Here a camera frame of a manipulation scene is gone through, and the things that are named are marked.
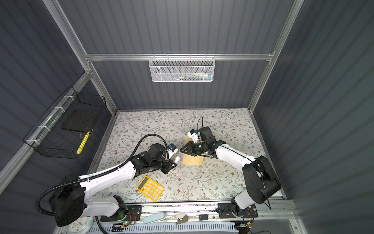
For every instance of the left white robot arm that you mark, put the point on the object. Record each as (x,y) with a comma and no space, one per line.
(72,201)

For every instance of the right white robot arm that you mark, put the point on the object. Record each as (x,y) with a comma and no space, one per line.
(261,181)

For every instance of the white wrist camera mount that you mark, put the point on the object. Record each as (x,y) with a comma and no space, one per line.
(194,135)
(172,149)

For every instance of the white wire mesh basket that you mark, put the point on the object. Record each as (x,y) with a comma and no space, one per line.
(165,70)

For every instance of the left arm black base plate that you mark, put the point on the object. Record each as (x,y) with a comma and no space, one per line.
(131,213)

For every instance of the pens in white basket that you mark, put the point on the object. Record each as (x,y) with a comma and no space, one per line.
(195,77)

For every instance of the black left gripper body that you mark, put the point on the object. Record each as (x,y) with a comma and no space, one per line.
(157,165)

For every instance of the small black square block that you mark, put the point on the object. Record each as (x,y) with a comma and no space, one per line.
(203,217)

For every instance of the white slotted cable duct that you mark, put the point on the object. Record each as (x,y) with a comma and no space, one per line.
(216,227)

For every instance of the small metal latch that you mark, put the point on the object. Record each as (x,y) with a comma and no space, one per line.
(181,218)

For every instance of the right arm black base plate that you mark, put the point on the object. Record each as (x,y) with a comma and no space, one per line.
(230,210)

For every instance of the white glue stick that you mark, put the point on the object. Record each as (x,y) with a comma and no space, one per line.
(176,159)

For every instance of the yellow calculator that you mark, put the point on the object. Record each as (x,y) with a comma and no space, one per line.
(150,188)

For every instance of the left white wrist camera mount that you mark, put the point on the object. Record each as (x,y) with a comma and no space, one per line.
(172,149)

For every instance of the white analog clock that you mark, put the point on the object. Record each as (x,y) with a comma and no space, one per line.
(80,226)

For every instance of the black wire basket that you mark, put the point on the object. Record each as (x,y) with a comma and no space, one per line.
(61,132)

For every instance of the yellow highlighter pen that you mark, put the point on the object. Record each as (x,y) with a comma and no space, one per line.
(83,142)

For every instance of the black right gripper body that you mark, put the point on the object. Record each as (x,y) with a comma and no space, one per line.
(201,146)

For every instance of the manila paper envelope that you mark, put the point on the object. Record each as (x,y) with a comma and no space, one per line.
(192,159)

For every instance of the light blue eraser case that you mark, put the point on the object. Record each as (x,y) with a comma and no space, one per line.
(154,218)

